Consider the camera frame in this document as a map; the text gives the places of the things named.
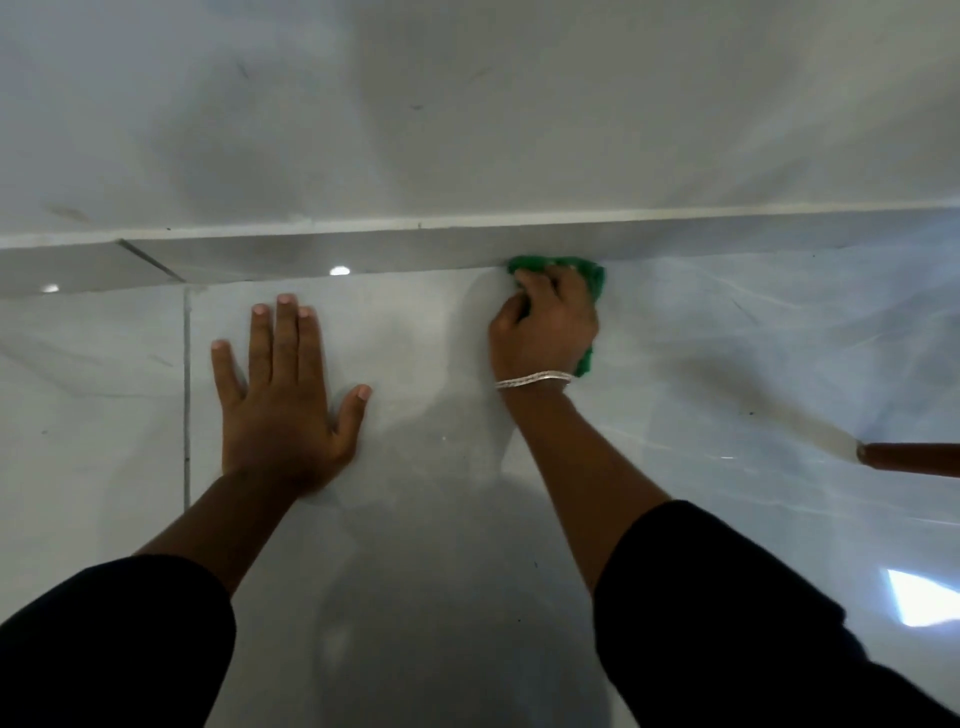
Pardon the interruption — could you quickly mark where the person's right forearm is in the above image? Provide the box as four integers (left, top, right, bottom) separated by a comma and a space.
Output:
501, 381, 960, 728

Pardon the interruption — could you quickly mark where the brown wooden handle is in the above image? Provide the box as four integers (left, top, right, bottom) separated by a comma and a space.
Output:
856, 441, 960, 479

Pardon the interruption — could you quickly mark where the person's left forearm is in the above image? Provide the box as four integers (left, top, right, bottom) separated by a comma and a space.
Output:
0, 468, 301, 728

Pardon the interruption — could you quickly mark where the green cleaning cloth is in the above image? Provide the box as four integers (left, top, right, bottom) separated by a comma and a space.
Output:
507, 255, 607, 378

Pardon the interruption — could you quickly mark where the person's right hand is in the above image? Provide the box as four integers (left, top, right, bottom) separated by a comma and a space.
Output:
489, 264, 600, 386

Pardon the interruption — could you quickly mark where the person's left hand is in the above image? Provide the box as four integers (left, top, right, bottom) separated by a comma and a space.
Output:
210, 294, 373, 496

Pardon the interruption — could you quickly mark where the silver bracelet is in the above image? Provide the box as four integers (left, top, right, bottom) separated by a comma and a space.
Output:
495, 370, 575, 392

